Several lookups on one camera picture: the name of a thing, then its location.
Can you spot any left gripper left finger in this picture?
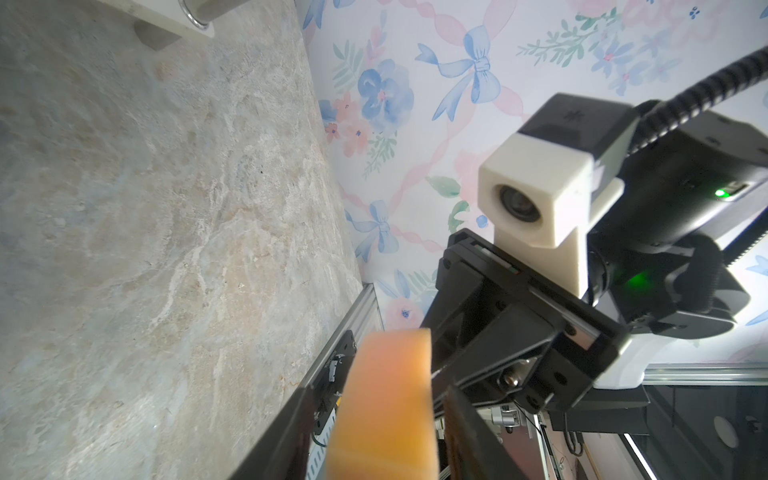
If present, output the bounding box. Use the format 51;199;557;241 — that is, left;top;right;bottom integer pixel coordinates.
230;388;315;480

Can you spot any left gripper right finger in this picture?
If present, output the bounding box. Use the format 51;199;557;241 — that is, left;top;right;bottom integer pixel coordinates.
443;385;527;480

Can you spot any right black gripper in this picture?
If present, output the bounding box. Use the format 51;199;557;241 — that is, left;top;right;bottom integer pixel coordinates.
421;229;630;414

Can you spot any peach pink sponge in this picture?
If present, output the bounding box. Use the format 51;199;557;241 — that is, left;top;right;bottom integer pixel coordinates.
326;329;439;479

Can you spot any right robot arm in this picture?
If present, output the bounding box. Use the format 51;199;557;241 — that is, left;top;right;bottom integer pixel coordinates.
424;112;767;413

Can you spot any white two-tier shelf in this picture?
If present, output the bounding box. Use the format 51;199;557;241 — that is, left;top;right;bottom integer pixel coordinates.
101;0;248;51

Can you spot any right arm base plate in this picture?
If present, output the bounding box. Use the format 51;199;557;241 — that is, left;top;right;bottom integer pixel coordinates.
310;329;357;438

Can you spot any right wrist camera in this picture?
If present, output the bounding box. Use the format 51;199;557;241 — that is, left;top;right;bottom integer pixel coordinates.
478;93;640;297

